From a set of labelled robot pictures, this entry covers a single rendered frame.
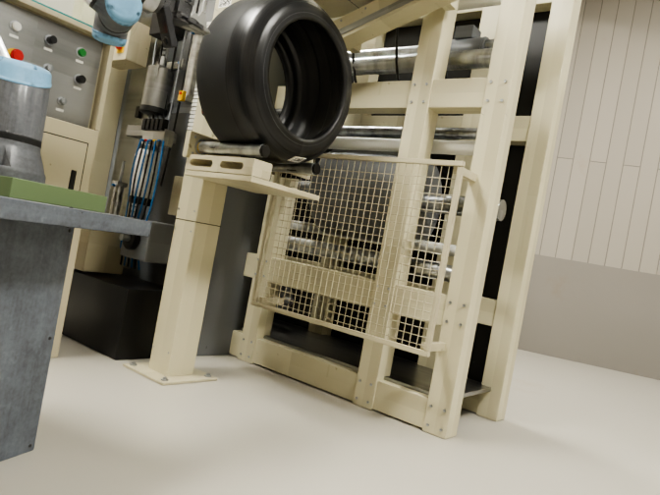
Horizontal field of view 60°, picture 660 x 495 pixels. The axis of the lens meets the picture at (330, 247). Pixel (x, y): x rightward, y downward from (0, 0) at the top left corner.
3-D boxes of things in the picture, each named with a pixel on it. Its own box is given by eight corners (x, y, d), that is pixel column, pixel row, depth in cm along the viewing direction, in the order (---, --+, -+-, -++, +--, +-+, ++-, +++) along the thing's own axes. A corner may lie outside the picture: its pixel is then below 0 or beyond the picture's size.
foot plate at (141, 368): (122, 365, 228) (123, 360, 228) (177, 362, 249) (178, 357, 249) (162, 385, 211) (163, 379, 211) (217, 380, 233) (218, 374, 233)
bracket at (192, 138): (182, 156, 212) (186, 130, 212) (257, 178, 244) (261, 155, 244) (187, 156, 210) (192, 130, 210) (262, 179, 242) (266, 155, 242)
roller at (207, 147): (195, 152, 214) (195, 140, 213) (204, 153, 217) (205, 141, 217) (260, 156, 192) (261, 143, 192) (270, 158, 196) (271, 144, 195)
